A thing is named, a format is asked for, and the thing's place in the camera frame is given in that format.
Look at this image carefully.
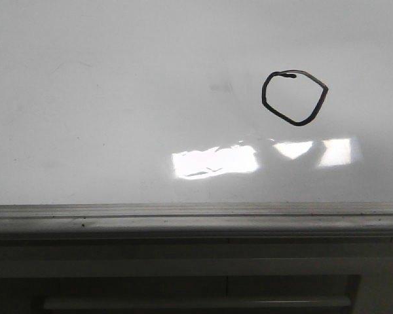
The dark cabinet below whiteboard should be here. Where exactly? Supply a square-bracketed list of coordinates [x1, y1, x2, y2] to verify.
[0, 237, 393, 313]

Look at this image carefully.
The white whiteboard with aluminium frame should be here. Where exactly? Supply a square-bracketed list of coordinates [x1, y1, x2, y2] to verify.
[0, 1, 393, 239]

